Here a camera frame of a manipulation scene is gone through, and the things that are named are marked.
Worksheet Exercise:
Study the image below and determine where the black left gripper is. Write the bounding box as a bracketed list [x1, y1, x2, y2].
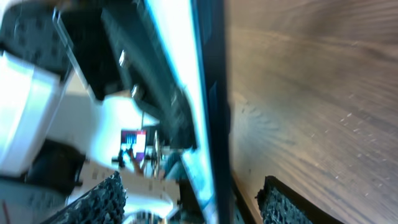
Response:
[52, 1, 197, 149]

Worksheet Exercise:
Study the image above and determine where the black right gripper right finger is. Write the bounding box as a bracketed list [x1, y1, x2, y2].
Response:
[256, 175, 341, 224]

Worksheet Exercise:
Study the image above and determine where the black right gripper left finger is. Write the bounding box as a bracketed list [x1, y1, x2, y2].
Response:
[42, 171, 126, 224]

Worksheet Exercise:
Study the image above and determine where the blue Galaxy smartphone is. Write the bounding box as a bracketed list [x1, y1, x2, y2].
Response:
[147, 0, 234, 223]

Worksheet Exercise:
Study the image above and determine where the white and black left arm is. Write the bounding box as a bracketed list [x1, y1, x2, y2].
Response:
[1, 1, 197, 195]

